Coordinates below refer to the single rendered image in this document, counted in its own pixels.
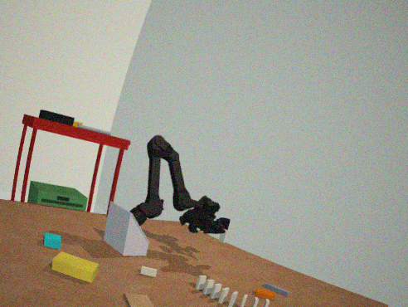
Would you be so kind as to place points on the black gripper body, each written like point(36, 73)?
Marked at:
point(196, 221)

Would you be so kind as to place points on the orange flat block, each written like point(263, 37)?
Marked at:
point(265, 294)

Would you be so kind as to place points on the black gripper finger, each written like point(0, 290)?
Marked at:
point(211, 227)
point(218, 222)

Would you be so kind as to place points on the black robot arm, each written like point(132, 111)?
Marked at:
point(152, 207)

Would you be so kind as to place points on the yellow flat block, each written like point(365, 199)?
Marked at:
point(75, 266)

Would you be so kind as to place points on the teal rectangular block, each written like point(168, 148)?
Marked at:
point(52, 240)

